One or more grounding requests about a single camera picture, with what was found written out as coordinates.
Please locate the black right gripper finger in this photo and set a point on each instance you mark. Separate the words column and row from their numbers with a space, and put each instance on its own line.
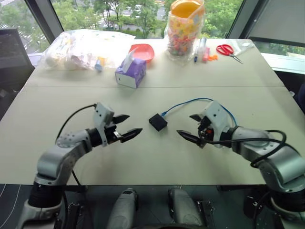
column 189, row 136
column 196, row 117

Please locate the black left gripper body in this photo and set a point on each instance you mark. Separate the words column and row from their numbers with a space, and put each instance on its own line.
column 112, row 135

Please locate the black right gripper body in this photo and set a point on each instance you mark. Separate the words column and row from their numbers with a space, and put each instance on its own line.
column 204, row 130

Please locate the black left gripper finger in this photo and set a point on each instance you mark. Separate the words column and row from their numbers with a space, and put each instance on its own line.
column 120, row 118
column 131, row 135

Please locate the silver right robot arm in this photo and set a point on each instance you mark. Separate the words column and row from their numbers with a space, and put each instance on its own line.
column 269, row 152

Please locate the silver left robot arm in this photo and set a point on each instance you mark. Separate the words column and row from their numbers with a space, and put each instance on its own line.
column 62, row 152

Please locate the small black box device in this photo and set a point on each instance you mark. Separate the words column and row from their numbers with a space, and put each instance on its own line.
column 157, row 121

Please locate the purple tissue box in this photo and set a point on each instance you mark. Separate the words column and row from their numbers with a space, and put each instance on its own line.
column 131, row 72

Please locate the blue and yellow small bottle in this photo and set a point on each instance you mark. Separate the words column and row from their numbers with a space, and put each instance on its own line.
column 99, row 65

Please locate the orange small toy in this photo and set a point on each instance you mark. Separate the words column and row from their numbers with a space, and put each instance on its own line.
column 213, row 57

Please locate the pink eraser block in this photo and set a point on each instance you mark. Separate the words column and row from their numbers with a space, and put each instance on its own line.
column 205, row 55

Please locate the blue marker pen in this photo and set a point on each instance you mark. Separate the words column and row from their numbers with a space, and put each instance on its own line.
column 196, row 54

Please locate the red plastic bowl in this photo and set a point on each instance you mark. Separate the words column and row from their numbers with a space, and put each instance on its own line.
column 143, row 53

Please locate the grey right robot leg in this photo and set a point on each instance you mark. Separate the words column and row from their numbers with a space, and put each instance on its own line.
column 183, row 207

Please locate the grey robot leg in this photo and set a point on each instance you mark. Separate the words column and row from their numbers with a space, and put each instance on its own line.
column 125, row 210
column 183, row 207

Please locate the grey left robot leg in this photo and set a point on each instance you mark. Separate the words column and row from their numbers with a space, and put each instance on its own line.
column 125, row 210

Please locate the clear bag of white items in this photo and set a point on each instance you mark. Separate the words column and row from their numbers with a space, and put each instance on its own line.
column 78, row 51

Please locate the clear plastic sheet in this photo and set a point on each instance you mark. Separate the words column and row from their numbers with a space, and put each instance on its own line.
column 239, row 45

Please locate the clear bag of colourful toys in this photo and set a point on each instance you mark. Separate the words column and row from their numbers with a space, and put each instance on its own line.
column 183, row 31

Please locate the yellow plastic lid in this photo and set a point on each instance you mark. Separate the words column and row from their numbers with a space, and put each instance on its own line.
column 186, row 8

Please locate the black monitor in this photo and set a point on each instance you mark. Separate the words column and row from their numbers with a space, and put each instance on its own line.
column 12, row 50

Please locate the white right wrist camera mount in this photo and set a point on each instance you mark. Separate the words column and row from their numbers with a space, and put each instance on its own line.
column 216, row 119

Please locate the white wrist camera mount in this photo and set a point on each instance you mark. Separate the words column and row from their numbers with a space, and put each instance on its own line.
column 216, row 119
column 103, row 118

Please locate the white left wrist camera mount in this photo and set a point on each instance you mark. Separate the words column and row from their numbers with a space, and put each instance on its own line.
column 103, row 118

